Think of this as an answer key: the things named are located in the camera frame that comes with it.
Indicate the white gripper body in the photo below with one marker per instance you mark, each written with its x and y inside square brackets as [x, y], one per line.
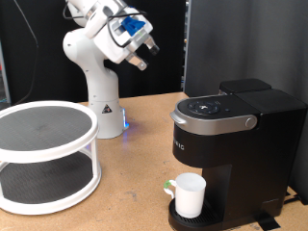
[115, 48]

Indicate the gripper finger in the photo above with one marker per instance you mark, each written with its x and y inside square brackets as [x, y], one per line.
[137, 62]
[151, 45]

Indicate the black Keurig coffee machine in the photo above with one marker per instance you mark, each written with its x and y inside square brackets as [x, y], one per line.
[256, 144]

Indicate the white mug with green mark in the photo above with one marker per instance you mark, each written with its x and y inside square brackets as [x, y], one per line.
[191, 197]

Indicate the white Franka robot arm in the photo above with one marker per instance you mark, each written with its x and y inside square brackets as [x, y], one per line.
[99, 86]

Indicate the white two-tier turntable shelf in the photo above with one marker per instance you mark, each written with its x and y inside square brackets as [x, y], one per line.
[48, 154]

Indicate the black tape strip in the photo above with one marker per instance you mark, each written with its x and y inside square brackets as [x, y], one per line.
[267, 221]

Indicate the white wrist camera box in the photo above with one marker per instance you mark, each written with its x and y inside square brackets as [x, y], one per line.
[96, 20]

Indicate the grey metal rack post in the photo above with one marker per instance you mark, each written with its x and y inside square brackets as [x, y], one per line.
[3, 73]

